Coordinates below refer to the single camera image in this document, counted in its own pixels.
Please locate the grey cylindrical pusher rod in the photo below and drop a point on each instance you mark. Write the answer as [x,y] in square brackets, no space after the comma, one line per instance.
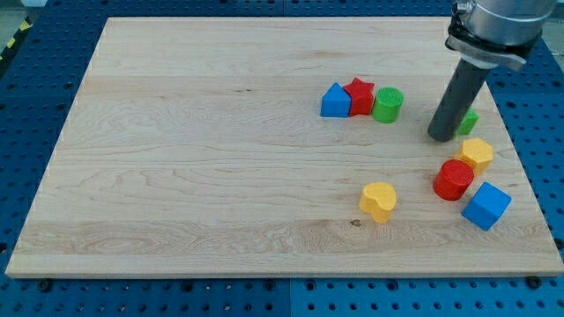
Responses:
[462,90]

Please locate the green star block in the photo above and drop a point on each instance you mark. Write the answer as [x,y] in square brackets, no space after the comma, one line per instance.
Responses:
[468,123]

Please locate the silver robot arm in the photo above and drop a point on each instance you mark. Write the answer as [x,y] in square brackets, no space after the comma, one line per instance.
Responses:
[486,34]

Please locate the red star block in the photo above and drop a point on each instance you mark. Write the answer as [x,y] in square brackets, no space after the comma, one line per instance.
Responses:
[362,96]

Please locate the yellow hexagon block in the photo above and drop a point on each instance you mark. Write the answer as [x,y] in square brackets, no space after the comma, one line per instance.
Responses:
[476,153]

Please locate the green cylinder block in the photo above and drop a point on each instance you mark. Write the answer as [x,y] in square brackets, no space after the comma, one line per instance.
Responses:
[387,105]

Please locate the red cylinder block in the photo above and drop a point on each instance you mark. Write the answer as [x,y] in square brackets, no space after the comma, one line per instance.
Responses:
[453,179]

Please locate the blue cube block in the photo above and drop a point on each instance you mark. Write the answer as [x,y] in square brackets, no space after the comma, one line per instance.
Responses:
[487,206]

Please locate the blue pentagon block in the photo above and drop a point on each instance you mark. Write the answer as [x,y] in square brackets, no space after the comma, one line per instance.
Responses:
[336,102]

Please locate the yellow heart block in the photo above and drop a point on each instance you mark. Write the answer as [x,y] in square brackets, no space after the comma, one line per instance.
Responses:
[379,200]

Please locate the light wooden board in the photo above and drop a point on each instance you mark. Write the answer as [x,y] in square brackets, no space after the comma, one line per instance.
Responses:
[195,148]

